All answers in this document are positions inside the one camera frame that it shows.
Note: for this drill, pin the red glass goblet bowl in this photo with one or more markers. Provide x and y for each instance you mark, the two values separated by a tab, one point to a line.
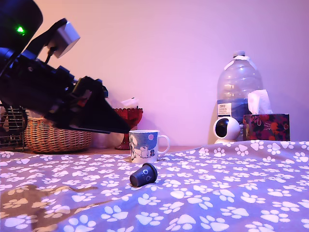
131	116

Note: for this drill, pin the small white round camera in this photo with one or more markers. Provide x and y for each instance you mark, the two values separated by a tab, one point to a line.
230	129

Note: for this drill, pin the large clear water bottle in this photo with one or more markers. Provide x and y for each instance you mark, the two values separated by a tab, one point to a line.
238	81

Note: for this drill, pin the white mug with cartoon print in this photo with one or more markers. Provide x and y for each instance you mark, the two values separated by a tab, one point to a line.
143	146

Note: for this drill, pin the dark grey coffee capsule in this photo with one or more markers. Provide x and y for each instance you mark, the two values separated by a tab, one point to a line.
142	175

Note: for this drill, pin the paw print blanket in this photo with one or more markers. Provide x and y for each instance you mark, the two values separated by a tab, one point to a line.
193	193

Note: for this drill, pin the floral tissue box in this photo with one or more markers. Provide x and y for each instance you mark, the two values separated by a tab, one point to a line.
266	127

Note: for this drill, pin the white tissue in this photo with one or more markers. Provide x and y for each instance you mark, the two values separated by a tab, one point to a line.
259	103

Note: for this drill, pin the white packet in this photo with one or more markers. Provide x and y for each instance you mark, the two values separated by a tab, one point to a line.
130	103

